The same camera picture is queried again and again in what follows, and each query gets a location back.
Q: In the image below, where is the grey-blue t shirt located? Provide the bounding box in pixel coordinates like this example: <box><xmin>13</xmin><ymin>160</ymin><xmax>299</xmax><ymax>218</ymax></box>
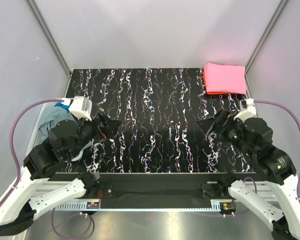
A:
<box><xmin>38</xmin><ymin>102</ymin><xmax>75</xmax><ymax>144</ymax></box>

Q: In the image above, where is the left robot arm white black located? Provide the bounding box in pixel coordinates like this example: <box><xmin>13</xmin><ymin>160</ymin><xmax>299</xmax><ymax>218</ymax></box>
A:
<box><xmin>0</xmin><ymin>113</ymin><xmax>122</xmax><ymax>237</ymax></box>

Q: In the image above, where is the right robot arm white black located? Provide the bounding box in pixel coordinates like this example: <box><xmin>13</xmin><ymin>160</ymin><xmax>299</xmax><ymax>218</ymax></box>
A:
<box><xmin>196</xmin><ymin>110</ymin><xmax>300</xmax><ymax>240</ymax></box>

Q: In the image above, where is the pink folded t shirt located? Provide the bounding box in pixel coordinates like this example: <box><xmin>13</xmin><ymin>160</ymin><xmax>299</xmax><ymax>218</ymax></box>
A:
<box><xmin>203</xmin><ymin>62</ymin><xmax>247</xmax><ymax>95</ymax></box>

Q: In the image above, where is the white plastic laundry basket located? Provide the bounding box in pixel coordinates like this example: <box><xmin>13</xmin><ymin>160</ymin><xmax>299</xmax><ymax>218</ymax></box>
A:
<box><xmin>25</xmin><ymin>102</ymin><xmax>56</xmax><ymax>156</ymax></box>

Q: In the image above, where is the orange folded t shirt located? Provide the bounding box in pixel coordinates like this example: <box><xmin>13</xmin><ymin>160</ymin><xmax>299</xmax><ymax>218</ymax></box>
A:
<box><xmin>202</xmin><ymin>71</ymin><xmax>230</xmax><ymax>95</ymax></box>

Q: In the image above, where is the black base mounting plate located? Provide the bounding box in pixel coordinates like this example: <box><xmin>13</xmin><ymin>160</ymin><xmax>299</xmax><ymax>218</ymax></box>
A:
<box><xmin>49</xmin><ymin>172</ymin><xmax>266</xmax><ymax>210</ymax></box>

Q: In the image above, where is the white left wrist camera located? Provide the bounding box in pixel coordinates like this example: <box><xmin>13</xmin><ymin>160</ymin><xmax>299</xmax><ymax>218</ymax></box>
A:
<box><xmin>61</xmin><ymin>96</ymin><xmax>93</xmax><ymax>121</ymax></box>

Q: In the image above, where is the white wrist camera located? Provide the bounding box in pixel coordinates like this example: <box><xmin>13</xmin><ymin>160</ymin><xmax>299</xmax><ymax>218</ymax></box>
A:
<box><xmin>234</xmin><ymin>98</ymin><xmax>257</xmax><ymax>122</ymax></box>
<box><xmin>61</xmin><ymin>96</ymin><xmax>93</xmax><ymax>121</ymax></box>

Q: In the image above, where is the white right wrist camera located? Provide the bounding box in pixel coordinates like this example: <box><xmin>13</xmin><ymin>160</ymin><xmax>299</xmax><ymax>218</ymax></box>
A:
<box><xmin>234</xmin><ymin>98</ymin><xmax>257</xmax><ymax>122</ymax></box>

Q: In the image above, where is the white slotted cable duct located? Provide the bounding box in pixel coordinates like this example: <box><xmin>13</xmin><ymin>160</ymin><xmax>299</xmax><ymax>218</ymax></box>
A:
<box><xmin>55</xmin><ymin>200</ymin><xmax>221</xmax><ymax>212</ymax></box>

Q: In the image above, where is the right aluminium frame post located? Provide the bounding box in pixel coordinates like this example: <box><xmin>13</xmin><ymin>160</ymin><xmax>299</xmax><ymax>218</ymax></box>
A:
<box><xmin>244</xmin><ymin>0</ymin><xmax>291</xmax><ymax>76</ymax></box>

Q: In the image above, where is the aluminium frame post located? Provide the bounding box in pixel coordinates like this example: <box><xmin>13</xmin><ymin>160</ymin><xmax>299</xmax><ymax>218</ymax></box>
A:
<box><xmin>244</xmin><ymin>0</ymin><xmax>291</xmax><ymax>76</ymax></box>
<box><xmin>27</xmin><ymin>0</ymin><xmax>73</xmax><ymax>76</ymax></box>

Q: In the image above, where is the left aluminium frame post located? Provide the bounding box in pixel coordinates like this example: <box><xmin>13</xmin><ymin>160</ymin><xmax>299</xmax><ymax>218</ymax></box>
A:
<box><xmin>27</xmin><ymin>0</ymin><xmax>73</xmax><ymax>76</ymax></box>

